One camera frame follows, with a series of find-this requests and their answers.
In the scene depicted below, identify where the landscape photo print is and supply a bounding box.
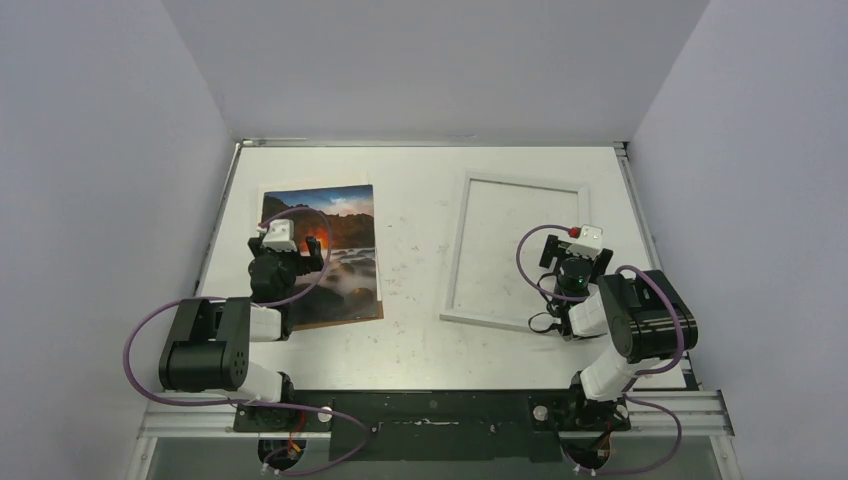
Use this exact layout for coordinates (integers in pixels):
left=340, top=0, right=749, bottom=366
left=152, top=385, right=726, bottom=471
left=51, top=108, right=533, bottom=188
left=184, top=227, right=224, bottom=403
left=263, top=196, right=381, bottom=324

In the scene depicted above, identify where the brown cardboard backing board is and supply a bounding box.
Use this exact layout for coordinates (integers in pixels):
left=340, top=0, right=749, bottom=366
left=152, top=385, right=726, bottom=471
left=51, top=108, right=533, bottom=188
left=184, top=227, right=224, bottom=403
left=293, top=301, right=384, bottom=331

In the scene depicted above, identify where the white picture frame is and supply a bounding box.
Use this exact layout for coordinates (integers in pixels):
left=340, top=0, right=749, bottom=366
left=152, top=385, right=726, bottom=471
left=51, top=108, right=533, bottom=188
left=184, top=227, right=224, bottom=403
left=439, top=170, right=591, bottom=331

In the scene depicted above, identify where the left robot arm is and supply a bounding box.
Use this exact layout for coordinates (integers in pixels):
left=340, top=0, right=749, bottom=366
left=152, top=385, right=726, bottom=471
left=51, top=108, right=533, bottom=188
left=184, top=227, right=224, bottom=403
left=158, top=234, right=325, bottom=431

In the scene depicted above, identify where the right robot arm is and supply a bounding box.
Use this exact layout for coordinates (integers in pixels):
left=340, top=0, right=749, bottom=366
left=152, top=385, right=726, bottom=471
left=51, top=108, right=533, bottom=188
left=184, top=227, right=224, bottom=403
left=539, top=228, right=698, bottom=432

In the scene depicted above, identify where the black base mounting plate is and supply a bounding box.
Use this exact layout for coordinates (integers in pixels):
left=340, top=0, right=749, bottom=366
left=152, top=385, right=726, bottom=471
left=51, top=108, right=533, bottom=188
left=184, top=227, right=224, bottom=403
left=233, top=389, right=631, bottom=462

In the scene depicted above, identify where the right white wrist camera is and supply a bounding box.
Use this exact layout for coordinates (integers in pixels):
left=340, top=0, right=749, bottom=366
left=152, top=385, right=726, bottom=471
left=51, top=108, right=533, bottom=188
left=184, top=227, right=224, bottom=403
left=566, top=225, right=603, bottom=261

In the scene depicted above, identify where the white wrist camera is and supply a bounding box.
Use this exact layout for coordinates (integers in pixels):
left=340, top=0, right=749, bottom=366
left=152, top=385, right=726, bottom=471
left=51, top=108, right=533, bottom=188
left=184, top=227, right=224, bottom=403
left=261, top=219, right=299, bottom=253
left=566, top=225, right=603, bottom=261

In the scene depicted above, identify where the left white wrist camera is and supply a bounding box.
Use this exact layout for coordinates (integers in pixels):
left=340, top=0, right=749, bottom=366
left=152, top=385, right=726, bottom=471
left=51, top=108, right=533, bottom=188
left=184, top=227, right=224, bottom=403
left=261, top=219, right=299, bottom=253

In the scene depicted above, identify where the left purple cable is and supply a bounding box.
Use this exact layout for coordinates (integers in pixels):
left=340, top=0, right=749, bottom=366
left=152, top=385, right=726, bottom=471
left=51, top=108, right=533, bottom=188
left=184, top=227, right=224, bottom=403
left=123, top=205, right=374, bottom=478

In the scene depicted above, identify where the purple cable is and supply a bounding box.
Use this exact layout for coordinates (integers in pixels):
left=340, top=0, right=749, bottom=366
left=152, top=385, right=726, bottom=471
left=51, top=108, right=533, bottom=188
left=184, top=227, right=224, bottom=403
left=515, top=225, right=686, bottom=478
left=123, top=205, right=374, bottom=478

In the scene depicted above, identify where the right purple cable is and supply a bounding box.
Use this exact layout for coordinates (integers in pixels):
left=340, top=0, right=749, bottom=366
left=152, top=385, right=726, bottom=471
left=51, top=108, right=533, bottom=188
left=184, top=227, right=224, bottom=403
left=515, top=225, right=686, bottom=478

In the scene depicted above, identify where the aluminium rail front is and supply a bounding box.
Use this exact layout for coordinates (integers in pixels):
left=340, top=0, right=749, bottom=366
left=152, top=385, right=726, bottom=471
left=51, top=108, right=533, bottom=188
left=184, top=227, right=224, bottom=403
left=138, top=390, right=734, bottom=439

